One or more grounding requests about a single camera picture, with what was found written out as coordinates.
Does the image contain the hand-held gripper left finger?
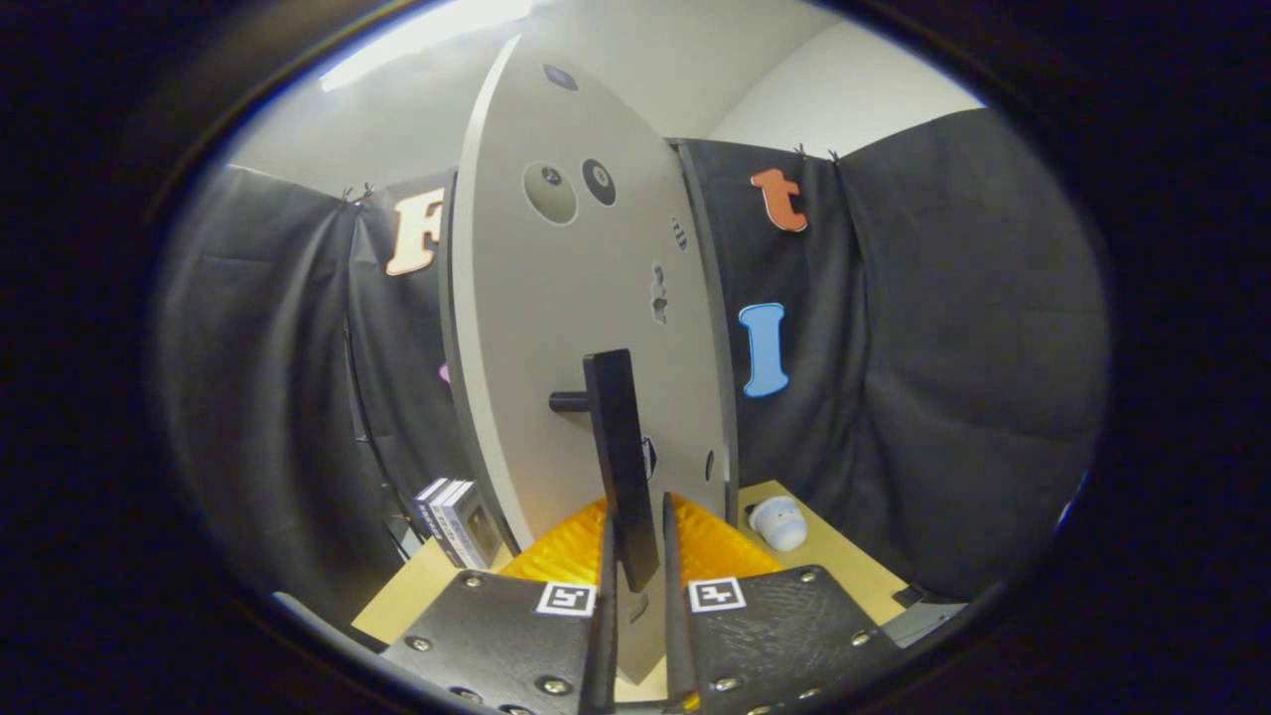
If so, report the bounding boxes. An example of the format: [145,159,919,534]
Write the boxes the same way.
[382,494,619,715]

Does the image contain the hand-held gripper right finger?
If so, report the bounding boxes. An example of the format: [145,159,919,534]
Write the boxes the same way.
[660,492,905,715]

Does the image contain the black door handle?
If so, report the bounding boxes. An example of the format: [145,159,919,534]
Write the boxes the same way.
[549,349,661,594]

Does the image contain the white cabinet door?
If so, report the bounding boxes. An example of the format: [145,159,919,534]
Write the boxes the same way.
[440,35,741,686]

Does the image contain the small white plush toy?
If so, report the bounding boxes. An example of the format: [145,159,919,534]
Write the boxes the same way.
[748,497,808,552]

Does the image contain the grey cover book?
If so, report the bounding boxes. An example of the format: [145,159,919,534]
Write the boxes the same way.
[442,482,505,570]

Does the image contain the white spine book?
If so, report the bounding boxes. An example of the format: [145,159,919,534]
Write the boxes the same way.
[429,481,473,567]

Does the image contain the dark blue spine book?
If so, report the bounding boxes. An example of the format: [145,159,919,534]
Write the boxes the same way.
[412,479,458,557]

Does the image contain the grey cabinet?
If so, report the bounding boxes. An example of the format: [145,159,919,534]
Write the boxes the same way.
[675,139,744,527]

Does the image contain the black backdrop cloth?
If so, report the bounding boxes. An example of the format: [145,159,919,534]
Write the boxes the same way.
[159,107,1111,602]

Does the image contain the thin black cable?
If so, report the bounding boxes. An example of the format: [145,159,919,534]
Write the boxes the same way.
[343,318,418,537]

